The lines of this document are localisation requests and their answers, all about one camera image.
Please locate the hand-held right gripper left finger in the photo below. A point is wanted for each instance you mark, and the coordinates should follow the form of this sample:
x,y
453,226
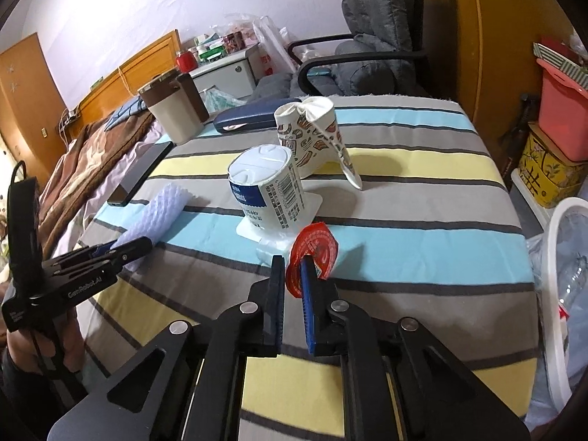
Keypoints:
x,y
278,303

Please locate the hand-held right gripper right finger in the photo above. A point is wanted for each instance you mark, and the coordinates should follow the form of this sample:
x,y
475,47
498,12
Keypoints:
x,y
307,303

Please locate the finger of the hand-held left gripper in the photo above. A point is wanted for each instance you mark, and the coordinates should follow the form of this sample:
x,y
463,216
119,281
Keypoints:
x,y
128,250

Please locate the red foil lid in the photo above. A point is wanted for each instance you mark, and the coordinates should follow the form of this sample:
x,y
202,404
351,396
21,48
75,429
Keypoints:
x,y
317,248

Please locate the white bin with bag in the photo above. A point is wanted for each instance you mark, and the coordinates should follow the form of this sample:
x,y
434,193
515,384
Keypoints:
x,y
551,257

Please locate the person's left hand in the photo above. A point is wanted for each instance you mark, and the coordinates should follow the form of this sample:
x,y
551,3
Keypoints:
x,y
69,335

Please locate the white foam net sleeve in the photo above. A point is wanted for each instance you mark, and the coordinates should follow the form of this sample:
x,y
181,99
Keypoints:
x,y
156,216

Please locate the pale bed sheet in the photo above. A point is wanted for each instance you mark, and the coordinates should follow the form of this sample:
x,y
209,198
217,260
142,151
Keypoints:
x,y
78,229

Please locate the clear plastic wrapper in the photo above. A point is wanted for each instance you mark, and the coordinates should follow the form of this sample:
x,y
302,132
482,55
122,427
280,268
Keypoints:
x,y
273,250

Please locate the black smartphone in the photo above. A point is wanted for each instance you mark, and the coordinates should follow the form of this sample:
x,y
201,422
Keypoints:
x,y
138,174

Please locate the brown blanket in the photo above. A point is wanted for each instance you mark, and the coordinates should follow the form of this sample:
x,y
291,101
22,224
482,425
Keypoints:
x,y
87,170

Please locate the white yogurt cup blue label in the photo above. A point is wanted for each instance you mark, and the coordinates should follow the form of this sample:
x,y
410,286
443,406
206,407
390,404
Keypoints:
x,y
266,193

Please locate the striped tablecloth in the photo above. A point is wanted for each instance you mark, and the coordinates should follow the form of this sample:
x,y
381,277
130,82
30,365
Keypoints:
x,y
413,239

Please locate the wooden door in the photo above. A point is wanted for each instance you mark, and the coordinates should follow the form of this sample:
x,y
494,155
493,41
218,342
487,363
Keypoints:
x,y
27,101

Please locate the blue plaid cloth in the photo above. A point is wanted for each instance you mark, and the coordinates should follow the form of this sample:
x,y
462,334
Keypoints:
x,y
126,112

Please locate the beige mug brown lid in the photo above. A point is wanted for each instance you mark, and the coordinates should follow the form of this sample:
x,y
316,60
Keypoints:
x,y
170,110

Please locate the crumpled printed paper cup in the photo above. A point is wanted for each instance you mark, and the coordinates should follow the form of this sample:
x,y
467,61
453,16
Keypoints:
x,y
312,133

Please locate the greenish plastic bag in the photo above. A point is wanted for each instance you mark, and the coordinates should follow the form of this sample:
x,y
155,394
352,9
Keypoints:
x,y
223,100

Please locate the navy glasses case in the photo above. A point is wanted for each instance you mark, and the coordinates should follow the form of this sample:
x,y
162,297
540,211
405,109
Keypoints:
x,y
248,115

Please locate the wooden bed headboard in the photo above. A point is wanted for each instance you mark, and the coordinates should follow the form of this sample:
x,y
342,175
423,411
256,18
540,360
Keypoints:
x,y
138,69

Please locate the red canister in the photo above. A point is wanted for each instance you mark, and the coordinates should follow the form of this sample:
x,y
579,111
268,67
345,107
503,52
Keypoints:
x,y
187,60

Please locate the grey nightstand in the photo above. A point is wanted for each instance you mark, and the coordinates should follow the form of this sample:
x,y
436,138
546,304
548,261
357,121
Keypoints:
x,y
225,76

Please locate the green white box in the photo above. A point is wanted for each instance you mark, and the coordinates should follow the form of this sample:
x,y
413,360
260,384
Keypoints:
x,y
209,50

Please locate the white plastic bag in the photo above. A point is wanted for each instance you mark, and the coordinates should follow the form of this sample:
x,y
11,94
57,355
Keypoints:
x,y
275,46

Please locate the black office chair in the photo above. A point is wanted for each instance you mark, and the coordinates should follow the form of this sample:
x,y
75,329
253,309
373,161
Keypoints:
x,y
321,46

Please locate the dark glass bottle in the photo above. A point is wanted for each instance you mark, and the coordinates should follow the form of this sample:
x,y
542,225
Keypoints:
x,y
521,138

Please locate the yellow patterned tin box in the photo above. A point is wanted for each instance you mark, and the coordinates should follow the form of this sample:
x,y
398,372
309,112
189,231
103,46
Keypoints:
x,y
551,170

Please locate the grey quilted chair cushion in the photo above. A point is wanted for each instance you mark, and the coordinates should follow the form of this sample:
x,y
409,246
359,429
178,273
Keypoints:
x,y
376,9

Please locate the pink plastic bucket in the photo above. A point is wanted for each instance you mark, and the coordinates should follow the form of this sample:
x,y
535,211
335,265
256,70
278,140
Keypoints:
x,y
565,119

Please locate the wooden wardrobe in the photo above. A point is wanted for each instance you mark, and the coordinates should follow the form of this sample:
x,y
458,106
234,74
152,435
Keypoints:
x,y
482,32

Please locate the striped gift box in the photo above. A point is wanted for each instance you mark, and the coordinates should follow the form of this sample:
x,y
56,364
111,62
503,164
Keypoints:
x,y
558,62

